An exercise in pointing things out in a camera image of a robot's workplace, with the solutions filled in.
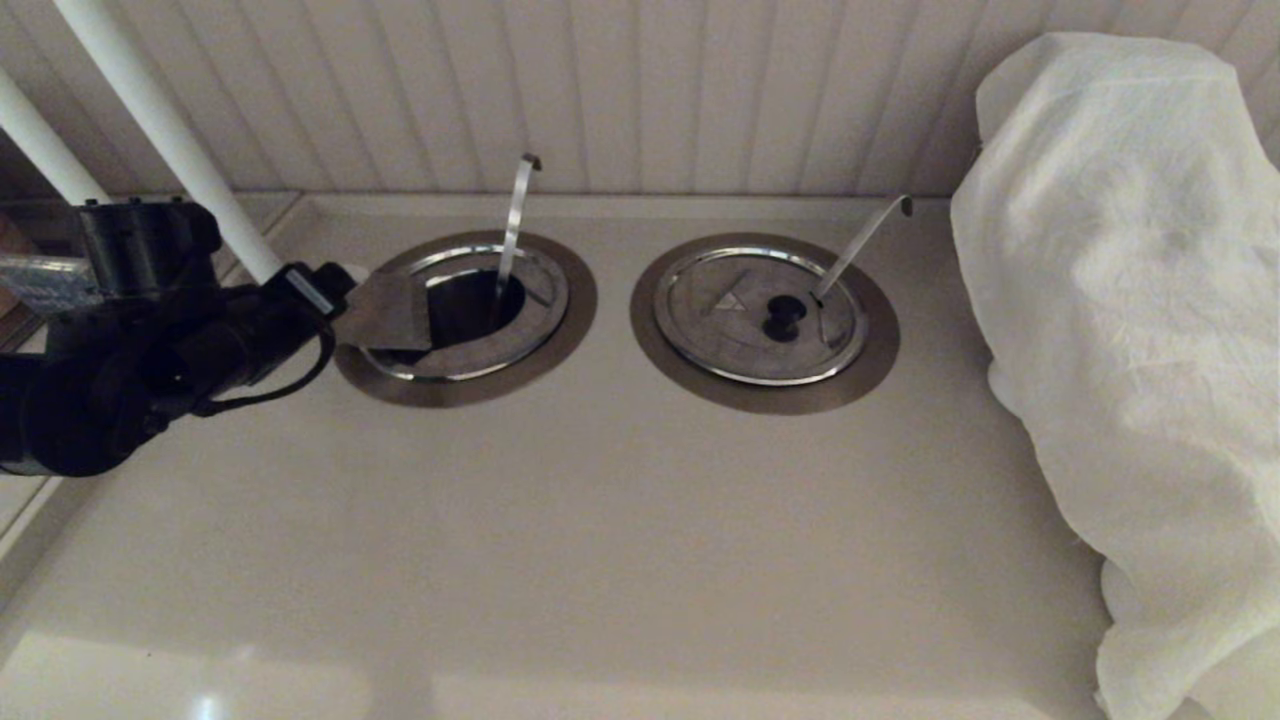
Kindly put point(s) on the steel inset pot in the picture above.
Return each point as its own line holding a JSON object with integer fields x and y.
{"x": 460, "y": 305}

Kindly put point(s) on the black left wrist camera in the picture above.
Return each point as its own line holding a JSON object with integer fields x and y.
{"x": 150, "y": 245}

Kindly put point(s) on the white round pole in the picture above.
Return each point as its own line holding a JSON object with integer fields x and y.
{"x": 170, "y": 140}
{"x": 45, "y": 150}

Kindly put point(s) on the round steel lid black knob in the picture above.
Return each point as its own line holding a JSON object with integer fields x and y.
{"x": 720, "y": 340}
{"x": 390, "y": 310}

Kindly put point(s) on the white draped cloth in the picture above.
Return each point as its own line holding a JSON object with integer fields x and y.
{"x": 1130, "y": 300}

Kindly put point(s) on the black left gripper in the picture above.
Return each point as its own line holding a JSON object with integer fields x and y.
{"x": 255, "y": 330}

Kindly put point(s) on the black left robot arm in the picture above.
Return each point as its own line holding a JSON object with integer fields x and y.
{"x": 80, "y": 400}

